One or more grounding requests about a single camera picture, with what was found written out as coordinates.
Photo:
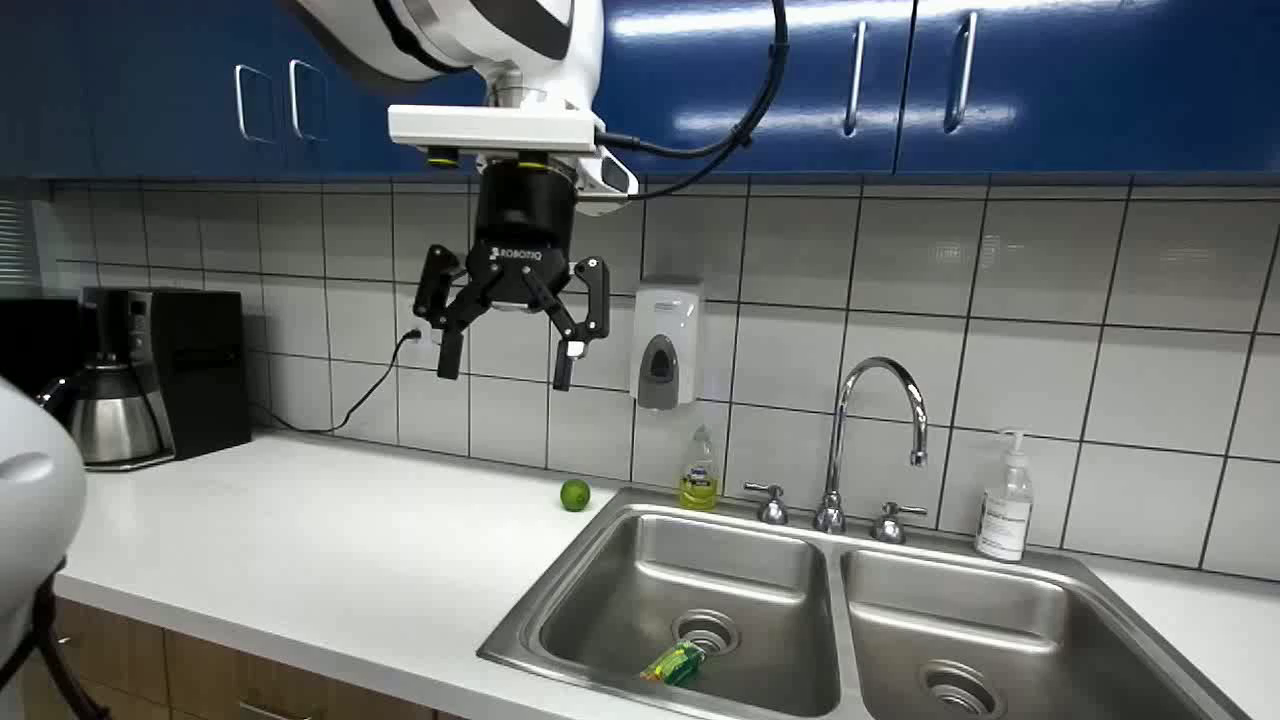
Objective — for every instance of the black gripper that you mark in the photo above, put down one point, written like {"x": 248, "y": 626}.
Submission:
{"x": 525, "y": 215}

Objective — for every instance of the green granola bar packet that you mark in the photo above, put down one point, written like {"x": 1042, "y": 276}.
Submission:
{"x": 675, "y": 660}

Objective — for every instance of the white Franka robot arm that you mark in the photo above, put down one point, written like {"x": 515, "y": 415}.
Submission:
{"x": 441, "y": 24}

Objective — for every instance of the stainless steel double sink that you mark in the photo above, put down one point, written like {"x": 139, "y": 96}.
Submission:
{"x": 744, "y": 603}

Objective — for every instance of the green lime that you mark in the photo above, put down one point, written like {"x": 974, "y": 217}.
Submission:
{"x": 572, "y": 497}

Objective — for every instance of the yellow dish soap bottle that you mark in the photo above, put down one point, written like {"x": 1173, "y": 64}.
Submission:
{"x": 696, "y": 483}

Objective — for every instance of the black coffee maker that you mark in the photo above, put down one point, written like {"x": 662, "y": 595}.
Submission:
{"x": 202, "y": 367}

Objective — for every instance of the chrome gooseneck faucet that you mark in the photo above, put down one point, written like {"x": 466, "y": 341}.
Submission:
{"x": 835, "y": 467}

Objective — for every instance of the steel coffee carafe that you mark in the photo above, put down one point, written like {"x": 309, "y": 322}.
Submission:
{"x": 114, "y": 415}

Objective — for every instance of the black box appliance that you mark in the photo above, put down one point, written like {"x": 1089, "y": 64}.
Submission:
{"x": 41, "y": 341}

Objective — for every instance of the wooden base cabinet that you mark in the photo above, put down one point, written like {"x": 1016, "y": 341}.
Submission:
{"x": 202, "y": 672}

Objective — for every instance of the clear pump soap bottle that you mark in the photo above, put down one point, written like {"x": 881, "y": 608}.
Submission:
{"x": 1001, "y": 512}

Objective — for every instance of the white wall soap dispenser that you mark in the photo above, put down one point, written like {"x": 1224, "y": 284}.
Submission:
{"x": 666, "y": 341}

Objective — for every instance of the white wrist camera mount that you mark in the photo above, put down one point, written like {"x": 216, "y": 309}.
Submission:
{"x": 493, "y": 127}

